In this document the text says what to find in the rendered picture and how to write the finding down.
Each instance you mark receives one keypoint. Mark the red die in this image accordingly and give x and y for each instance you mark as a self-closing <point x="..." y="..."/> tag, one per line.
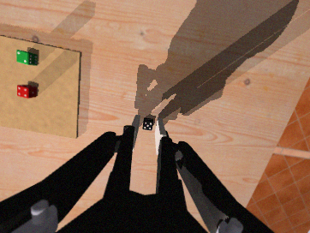
<point x="26" y="91"/>

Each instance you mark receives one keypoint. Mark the green die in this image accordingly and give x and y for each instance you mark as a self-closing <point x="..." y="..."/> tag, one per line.
<point x="26" y="57"/>

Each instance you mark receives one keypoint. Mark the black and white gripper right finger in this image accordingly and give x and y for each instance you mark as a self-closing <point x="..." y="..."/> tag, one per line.
<point x="220" y="211"/>

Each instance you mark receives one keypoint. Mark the tan flat mat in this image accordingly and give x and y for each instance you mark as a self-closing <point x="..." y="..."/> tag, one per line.
<point x="55" y="110"/>

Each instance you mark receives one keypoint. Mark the black die with white pips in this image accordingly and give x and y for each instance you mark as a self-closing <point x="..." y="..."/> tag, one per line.
<point x="147" y="124"/>

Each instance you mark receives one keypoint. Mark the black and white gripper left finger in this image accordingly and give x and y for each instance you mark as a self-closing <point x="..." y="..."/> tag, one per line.
<point x="41" y="207"/>

